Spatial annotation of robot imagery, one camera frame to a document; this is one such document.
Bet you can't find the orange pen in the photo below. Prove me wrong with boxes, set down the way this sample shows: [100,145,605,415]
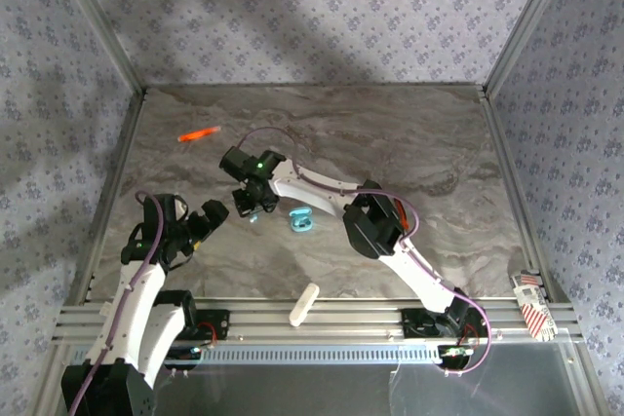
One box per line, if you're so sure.
[177,126,222,144]

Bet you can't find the aluminium mounting rail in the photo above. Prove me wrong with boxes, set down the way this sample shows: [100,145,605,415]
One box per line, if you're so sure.
[53,296,584,345]

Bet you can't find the red handled pliers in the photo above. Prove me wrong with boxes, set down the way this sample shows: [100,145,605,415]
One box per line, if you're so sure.
[395,197,410,232]

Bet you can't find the aluminium side rail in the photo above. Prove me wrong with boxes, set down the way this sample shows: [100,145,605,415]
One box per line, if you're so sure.
[480,87,569,303]
[67,89,148,305]

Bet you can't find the grey metal panel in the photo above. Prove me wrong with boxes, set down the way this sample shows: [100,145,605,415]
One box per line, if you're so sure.
[48,361,604,416]

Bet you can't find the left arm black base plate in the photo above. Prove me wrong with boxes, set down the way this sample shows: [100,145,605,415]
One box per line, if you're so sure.
[192,308,231,341]

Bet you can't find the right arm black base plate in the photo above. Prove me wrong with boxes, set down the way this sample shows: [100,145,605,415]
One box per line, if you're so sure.
[400,307,490,339]

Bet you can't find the red white striped package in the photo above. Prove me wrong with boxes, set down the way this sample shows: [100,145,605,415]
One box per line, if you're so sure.
[509,269,557,342]

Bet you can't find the light blue earbud charging case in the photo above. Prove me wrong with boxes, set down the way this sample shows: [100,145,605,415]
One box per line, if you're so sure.
[287,208,316,235]

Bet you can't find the slotted metal strip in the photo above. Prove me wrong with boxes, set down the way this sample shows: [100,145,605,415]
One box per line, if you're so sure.
[67,343,581,364]

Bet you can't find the aluminium frame post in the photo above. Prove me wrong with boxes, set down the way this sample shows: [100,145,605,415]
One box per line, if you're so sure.
[51,0,148,95]
[485,0,579,95]

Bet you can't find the cream oblong case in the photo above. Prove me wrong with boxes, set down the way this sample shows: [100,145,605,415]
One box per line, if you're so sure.
[288,283,321,327]

